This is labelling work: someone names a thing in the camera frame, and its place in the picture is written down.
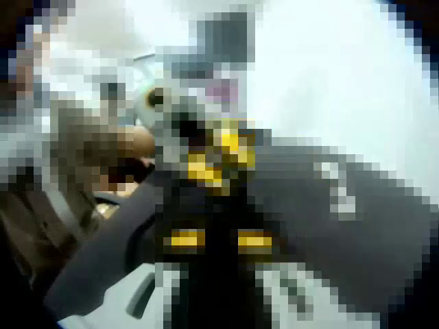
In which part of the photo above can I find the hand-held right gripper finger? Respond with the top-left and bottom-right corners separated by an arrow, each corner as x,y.
57,262 -> 158,329

